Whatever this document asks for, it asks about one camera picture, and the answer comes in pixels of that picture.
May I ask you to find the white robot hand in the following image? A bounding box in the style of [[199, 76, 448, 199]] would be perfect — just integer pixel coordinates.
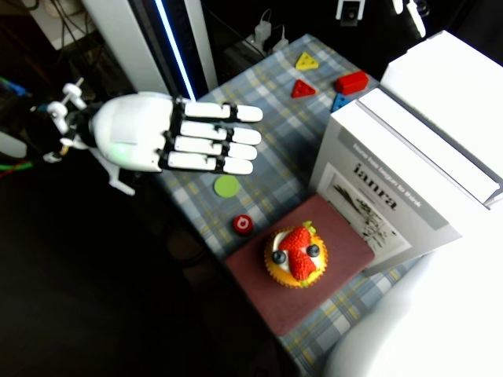
[[88, 92, 264, 197]]

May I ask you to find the dark red mat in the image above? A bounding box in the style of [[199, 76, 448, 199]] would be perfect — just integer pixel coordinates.
[[224, 194, 376, 337]]

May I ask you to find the white printed box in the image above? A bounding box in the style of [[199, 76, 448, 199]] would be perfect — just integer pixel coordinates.
[[308, 100, 463, 278]]

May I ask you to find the white column with blue light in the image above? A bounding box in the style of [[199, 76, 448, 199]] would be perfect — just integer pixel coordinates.
[[80, 0, 219, 101]]

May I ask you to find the green round disc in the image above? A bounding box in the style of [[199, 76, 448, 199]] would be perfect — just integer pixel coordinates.
[[213, 174, 241, 199]]

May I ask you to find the black box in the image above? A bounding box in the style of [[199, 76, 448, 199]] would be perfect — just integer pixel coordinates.
[[222, 38, 266, 75]]

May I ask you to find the red round button block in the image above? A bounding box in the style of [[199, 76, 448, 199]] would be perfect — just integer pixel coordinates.
[[232, 214, 254, 236]]

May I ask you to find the blue plaid tablecloth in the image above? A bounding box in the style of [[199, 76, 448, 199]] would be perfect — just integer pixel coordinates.
[[155, 33, 425, 377]]

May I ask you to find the grey power strip with adapters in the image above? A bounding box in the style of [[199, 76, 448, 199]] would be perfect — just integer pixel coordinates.
[[244, 9, 290, 54]]

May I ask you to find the red triangle block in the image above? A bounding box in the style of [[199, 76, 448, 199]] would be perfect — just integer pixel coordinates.
[[290, 79, 317, 99]]

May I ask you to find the yellow triangle block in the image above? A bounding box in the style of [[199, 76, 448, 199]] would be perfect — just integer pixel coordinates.
[[295, 52, 320, 71]]

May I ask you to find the toy strawberry cupcake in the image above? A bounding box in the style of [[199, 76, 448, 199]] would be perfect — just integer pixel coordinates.
[[263, 220, 329, 290]]

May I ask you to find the blue triangle block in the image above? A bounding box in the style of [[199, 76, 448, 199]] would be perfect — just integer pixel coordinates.
[[330, 93, 352, 114]]

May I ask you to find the red rectangular block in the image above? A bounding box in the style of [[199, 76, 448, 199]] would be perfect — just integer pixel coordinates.
[[334, 70, 370, 96]]

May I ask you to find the large white box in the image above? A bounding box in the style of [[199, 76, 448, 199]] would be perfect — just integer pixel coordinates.
[[379, 30, 503, 185]]

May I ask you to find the green cable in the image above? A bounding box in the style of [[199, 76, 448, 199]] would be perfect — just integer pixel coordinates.
[[0, 159, 35, 173]]

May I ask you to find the blue cable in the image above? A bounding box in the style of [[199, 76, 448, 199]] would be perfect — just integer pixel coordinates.
[[0, 77, 29, 98]]

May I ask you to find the white plastic bracket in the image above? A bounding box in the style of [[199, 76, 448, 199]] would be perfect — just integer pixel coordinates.
[[391, 0, 428, 39]]

